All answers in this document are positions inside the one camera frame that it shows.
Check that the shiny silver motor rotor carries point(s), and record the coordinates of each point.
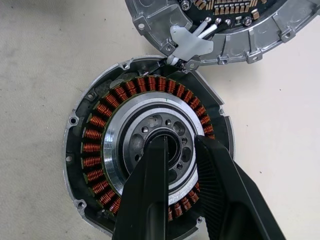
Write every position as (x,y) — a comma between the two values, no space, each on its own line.
(112,141)

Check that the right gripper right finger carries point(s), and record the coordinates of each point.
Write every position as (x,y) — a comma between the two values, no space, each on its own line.
(232,200)

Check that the silver disc motor part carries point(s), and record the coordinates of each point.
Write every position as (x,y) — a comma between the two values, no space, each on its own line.
(237,47)

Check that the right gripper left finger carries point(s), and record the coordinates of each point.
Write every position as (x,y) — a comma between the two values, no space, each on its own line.
(142,200)

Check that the motor stator copper coils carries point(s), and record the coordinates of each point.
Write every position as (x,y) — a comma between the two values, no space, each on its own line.
(95,120)

